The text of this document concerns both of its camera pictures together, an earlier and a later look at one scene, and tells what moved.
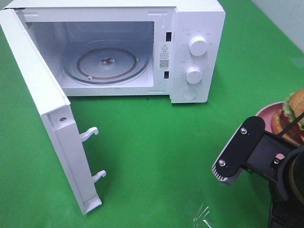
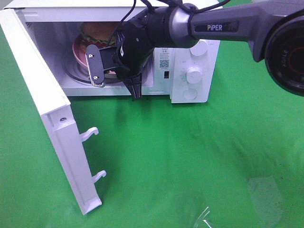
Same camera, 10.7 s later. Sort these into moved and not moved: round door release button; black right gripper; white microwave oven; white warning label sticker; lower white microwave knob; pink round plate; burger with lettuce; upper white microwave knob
Moved: pink round plate; black right gripper; burger with lettuce
Not moved: white microwave oven; white warning label sticker; round door release button; upper white microwave knob; lower white microwave knob
